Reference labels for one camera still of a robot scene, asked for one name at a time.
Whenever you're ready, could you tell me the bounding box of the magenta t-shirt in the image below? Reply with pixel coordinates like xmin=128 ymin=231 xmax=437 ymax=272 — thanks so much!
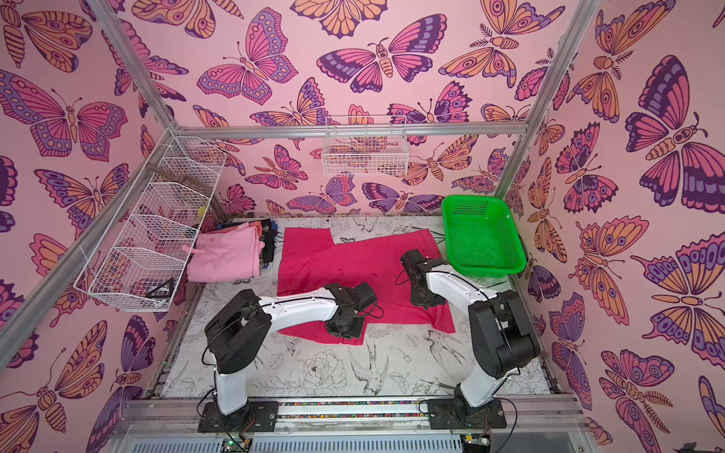
xmin=278 ymin=228 xmax=456 ymax=334

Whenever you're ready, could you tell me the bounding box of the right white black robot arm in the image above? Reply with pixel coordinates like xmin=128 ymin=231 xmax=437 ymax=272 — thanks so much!
xmin=401 ymin=249 xmax=541 ymax=432

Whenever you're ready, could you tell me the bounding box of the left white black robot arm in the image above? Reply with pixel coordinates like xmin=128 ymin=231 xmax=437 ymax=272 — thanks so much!
xmin=198 ymin=283 xmax=378 ymax=434

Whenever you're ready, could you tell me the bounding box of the green plastic basket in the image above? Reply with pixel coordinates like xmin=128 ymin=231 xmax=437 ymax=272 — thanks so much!
xmin=442 ymin=194 xmax=527 ymax=279

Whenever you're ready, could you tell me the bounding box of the folded light pink t-shirt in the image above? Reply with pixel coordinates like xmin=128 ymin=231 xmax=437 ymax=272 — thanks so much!
xmin=181 ymin=222 xmax=264 ymax=283

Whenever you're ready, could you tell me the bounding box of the black triangle object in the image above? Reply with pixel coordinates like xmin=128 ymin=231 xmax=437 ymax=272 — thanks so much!
xmin=145 ymin=279 xmax=177 ymax=300

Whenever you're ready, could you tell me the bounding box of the right green circuit board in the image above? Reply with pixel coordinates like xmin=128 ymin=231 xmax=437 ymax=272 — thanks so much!
xmin=461 ymin=434 xmax=491 ymax=453

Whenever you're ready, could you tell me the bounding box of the green circuit board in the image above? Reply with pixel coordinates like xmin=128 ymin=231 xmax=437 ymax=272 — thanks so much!
xmin=221 ymin=438 xmax=249 ymax=453
xmin=461 ymin=434 xmax=491 ymax=453

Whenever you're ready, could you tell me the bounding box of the left green circuit board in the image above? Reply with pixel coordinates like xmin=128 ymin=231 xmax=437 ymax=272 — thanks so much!
xmin=221 ymin=438 xmax=249 ymax=453

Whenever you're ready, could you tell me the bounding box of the small white wire basket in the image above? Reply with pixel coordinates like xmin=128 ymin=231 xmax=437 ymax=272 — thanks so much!
xmin=319 ymin=114 xmax=410 ymax=177

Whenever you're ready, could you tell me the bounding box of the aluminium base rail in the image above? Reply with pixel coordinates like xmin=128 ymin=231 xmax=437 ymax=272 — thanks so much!
xmin=108 ymin=394 xmax=598 ymax=452

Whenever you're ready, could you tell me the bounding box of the long white wire basket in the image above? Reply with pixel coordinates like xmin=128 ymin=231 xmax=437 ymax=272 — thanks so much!
xmin=74 ymin=137 xmax=227 ymax=313

